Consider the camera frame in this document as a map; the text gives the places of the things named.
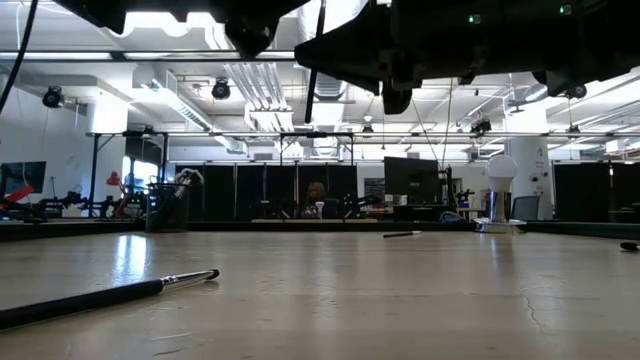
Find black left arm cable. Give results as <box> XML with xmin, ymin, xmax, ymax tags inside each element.
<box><xmin>0</xmin><ymin>0</ymin><xmax>40</xmax><ymax>115</ymax></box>

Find black overhead rig crossbar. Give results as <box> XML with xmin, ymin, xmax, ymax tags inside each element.
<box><xmin>0</xmin><ymin>49</ymin><xmax>297</xmax><ymax>63</ymax></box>

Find dark wall-mounted screen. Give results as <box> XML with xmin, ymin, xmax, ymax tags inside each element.
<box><xmin>0</xmin><ymin>160</ymin><xmax>47</xmax><ymax>195</ymax></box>

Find white round pillar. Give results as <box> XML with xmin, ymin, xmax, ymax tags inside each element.
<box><xmin>504</xmin><ymin>137</ymin><xmax>554</xmax><ymax>221</ymax></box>

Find person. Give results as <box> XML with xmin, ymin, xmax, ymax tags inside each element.
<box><xmin>305</xmin><ymin>181</ymin><xmax>329</xmax><ymax>220</ymax></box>

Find large fluffy grey powder brush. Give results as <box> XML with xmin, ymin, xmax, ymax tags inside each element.
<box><xmin>172</xmin><ymin>167</ymin><xmax>205</xmax><ymax>201</ymax></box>

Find silver ceiling air duct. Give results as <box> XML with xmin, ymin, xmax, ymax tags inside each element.
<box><xmin>297</xmin><ymin>0</ymin><xmax>372</xmax><ymax>101</ymax></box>

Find long black silver-ferrule makeup brush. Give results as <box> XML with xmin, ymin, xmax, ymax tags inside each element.
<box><xmin>0</xmin><ymin>268</ymin><xmax>221</xmax><ymax>332</ymax></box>

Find black desk monitor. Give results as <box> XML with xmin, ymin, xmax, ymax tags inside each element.
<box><xmin>383</xmin><ymin>156</ymin><xmax>441</xmax><ymax>206</ymax></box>

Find black mesh brush cup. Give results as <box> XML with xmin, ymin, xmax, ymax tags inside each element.
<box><xmin>144</xmin><ymin>181</ymin><xmax>193</xmax><ymax>234</ymax></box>

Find black metal workstation frame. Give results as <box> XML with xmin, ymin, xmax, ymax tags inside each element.
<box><xmin>85</xmin><ymin>129</ymin><xmax>356</xmax><ymax>221</ymax></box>

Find black partition panels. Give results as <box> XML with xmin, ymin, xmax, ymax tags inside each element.
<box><xmin>553</xmin><ymin>162</ymin><xmax>640</xmax><ymax>224</ymax></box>
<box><xmin>174</xmin><ymin>163</ymin><xmax>359</xmax><ymax>221</ymax></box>

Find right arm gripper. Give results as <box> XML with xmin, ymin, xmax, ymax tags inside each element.
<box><xmin>294</xmin><ymin>0</ymin><xmax>566</xmax><ymax>117</ymax></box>

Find black table edge rail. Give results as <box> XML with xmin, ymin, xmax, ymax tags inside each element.
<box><xmin>0</xmin><ymin>218</ymin><xmax>640</xmax><ymax>241</ymax></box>

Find grey office chair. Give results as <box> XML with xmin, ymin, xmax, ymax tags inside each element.
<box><xmin>510</xmin><ymin>195</ymin><xmax>541</xmax><ymax>222</ymax></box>

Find black round ceiling camera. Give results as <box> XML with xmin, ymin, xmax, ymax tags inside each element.
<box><xmin>211</xmin><ymin>77</ymin><xmax>232</xmax><ymax>101</ymax></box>
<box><xmin>42</xmin><ymin>85</ymin><xmax>67</xmax><ymax>109</ymax></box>

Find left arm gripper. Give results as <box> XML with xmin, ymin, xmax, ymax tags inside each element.
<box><xmin>53</xmin><ymin>0</ymin><xmax>311</xmax><ymax>60</ymax></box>

